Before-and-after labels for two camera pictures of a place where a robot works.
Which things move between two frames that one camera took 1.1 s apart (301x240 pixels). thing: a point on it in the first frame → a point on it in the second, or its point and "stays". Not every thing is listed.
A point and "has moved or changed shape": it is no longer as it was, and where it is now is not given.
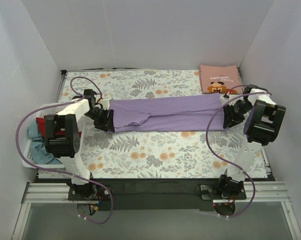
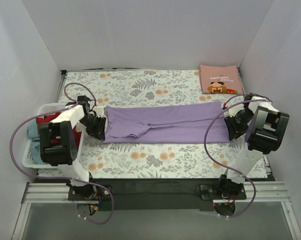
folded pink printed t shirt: [216, 79] stays
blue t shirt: [40, 154] stays
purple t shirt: [182, 113] has moved or changed shape
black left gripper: [108, 120] → [97, 126]
